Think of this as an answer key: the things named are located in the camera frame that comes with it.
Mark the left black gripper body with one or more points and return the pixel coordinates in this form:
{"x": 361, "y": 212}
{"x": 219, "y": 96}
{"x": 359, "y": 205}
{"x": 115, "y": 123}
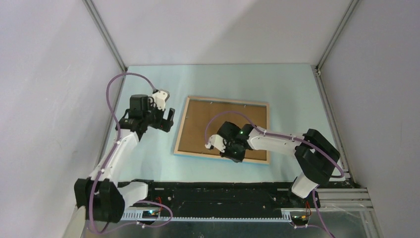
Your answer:
{"x": 153, "y": 116}

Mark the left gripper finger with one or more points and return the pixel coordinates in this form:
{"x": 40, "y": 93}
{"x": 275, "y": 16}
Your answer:
{"x": 170, "y": 116}
{"x": 164, "y": 126}

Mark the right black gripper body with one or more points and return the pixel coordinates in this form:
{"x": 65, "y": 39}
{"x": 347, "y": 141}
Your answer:
{"x": 232, "y": 151}

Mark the brown fibreboard backing board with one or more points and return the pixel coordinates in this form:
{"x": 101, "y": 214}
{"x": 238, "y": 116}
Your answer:
{"x": 197, "y": 128}

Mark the light wooden picture frame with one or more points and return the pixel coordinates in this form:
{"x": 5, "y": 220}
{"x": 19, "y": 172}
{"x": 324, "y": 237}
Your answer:
{"x": 197, "y": 153}

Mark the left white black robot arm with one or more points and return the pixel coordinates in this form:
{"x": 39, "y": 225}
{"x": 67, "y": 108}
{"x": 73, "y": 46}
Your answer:
{"x": 115, "y": 164}

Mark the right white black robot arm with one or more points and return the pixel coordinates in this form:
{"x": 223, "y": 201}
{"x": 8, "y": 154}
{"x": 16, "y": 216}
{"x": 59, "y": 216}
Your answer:
{"x": 316, "y": 156}

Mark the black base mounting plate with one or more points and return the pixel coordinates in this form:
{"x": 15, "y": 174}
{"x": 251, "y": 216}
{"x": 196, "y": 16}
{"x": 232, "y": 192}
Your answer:
{"x": 227, "y": 200}

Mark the light blue table mat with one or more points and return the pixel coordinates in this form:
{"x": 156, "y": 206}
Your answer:
{"x": 295, "y": 106}

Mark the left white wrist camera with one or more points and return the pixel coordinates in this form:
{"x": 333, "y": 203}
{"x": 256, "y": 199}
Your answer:
{"x": 160, "y": 98}

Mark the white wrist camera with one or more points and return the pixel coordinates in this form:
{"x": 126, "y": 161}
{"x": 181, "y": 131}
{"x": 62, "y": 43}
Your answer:
{"x": 216, "y": 141}
{"x": 160, "y": 98}

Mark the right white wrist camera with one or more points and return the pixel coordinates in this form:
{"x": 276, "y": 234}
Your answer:
{"x": 216, "y": 141}

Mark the right aluminium corner post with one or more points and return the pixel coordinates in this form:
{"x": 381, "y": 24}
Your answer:
{"x": 352, "y": 6}

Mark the aluminium corner post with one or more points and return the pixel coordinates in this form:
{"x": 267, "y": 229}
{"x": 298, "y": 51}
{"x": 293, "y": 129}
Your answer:
{"x": 352, "y": 6}
{"x": 105, "y": 34}

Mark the aluminium rail frame front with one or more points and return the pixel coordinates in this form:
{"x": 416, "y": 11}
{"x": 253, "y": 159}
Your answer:
{"x": 333, "y": 199}

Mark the left aluminium corner post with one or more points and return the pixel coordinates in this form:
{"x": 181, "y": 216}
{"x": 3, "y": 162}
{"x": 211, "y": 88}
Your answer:
{"x": 105, "y": 34}

